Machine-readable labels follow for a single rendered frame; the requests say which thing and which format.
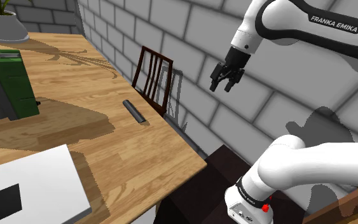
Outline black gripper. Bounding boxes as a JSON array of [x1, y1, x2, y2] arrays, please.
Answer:
[[209, 46, 252, 93]]

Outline dark wooden chair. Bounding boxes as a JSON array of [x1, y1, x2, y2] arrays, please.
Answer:
[[131, 45, 174, 118]]

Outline grey cylindrical pen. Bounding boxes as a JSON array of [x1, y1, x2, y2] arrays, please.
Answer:
[[122, 99, 147, 124]]

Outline dark robot stand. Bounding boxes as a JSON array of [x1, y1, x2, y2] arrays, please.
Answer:
[[153, 144, 306, 224]]

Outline wooden table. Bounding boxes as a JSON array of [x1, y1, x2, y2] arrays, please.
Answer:
[[0, 30, 208, 224]]

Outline brown wooden furniture edge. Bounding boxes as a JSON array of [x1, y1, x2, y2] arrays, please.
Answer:
[[302, 186, 358, 224]]

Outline green and grey appliance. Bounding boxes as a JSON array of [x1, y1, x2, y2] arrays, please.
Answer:
[[0, 37, 41, 122]]

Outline white box with black patch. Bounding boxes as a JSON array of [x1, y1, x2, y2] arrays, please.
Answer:
[[0, 143, 93, 224]]

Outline white pot with green plant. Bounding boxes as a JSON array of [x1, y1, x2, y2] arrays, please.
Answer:
[[0, 0, 31, 43]]

